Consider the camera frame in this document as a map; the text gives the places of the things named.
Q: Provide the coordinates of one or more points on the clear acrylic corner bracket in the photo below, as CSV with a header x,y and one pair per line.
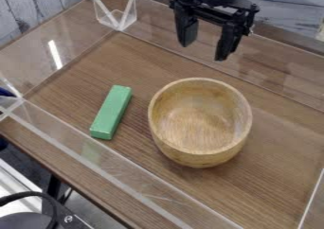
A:
x,y
116,19

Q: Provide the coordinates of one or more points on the blue object at left edge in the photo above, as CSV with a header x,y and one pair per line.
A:
x,y
5,93

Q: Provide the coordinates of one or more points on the green rectangular block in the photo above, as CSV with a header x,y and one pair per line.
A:
x,y
109,114

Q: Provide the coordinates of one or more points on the brown wooden bowl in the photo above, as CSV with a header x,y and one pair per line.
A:
x,y
199,120

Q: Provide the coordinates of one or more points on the black metal base plate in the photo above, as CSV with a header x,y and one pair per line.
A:
x,y
67,220

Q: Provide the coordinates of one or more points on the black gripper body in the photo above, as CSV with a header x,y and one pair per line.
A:
x,y
221,11

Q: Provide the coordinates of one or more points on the clear acrylic tray wall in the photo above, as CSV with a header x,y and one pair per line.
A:
x,y
59,69

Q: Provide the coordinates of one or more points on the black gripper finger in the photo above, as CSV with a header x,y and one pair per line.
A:
x,y
186,24
231,32

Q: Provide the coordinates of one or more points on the black table leg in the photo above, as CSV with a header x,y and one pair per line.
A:
x,y
53,187

